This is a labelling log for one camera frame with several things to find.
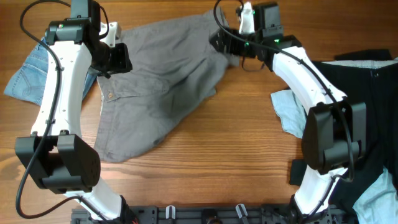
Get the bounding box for folded blue denim jeans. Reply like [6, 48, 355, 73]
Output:
[3, 37, 98, 106]

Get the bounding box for light blue garment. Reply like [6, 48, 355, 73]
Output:
[271, 90, 307, 139]

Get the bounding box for white dotted garment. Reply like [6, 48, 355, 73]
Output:
[326, 58, 397, 69]

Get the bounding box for grey shorts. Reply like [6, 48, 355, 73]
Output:
[94, 9, 239, 162]

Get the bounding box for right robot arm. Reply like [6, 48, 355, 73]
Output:
[210, 2, 366, 223]

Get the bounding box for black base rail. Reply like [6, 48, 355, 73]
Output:
[70, 203, 352, 224]

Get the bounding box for black garment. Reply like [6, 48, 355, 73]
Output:
[289, 49, 398, 215]

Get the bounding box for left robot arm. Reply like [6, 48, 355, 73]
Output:
[15, 1, 138, 223]

